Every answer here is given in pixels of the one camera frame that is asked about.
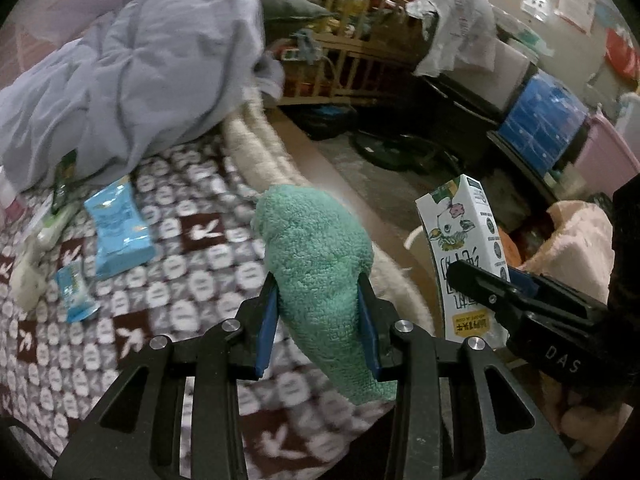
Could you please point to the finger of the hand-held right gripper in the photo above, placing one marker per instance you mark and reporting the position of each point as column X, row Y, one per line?
column 522, row 281
column 480, row 280

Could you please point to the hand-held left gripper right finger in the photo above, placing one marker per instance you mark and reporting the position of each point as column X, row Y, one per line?
column 367, row 330

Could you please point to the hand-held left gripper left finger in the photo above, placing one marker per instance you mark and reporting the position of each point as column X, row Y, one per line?
column 264, row 330

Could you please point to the white green milk carton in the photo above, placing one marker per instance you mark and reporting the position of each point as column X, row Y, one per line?
column 460, row 230

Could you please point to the green towel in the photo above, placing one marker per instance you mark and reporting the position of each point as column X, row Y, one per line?
column 315, row 260

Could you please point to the green snack packet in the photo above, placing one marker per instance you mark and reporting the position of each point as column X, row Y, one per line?
column 62, row 185

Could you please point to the peach fluffy cloth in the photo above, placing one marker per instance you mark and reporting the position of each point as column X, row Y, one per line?
column 575, row 230

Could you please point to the rabbit print fleece blanket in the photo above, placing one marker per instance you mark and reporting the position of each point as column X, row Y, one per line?
column 200, row 270

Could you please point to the pink storage bin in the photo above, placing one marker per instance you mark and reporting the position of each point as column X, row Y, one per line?
column 610, row 155

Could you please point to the beige fluffy mattress pad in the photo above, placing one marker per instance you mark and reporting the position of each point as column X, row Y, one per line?
column 280, row 170

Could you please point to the blue storage box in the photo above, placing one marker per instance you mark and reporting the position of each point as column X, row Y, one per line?
column 540, row 120

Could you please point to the large blue snack packet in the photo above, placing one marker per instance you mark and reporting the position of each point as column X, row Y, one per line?
column 117, row 230

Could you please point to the black grey cabinet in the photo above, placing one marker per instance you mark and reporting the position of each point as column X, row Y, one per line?
column 465, row 100

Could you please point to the small blue snack packet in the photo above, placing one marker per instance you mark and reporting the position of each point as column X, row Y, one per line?
column 75, row 295

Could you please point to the cream plush toy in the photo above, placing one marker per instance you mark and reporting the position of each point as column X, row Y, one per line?
column 27, row 280

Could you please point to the red bag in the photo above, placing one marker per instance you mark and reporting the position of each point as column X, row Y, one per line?
column 625, row 55

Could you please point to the white plastic bag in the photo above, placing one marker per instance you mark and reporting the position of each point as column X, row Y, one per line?
column 460, row 30

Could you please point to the wooden crib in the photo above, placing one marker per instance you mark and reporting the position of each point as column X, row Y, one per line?
column 345, row 60

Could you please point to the white pink-label pill bottle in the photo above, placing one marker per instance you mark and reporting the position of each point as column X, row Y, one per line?
column 10, row 200

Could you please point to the grey-blue duvet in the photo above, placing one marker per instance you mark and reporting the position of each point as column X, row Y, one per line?
column 125, row 70

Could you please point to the grey pillow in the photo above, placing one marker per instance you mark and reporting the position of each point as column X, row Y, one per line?
column 290, row 7

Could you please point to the black round frame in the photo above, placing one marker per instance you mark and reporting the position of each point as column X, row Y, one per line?
column 395, row 157

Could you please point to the wall socket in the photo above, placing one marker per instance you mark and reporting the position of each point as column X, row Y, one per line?
column 534, row 4

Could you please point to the wall poster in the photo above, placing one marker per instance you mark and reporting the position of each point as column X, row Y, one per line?
column 575, row 5

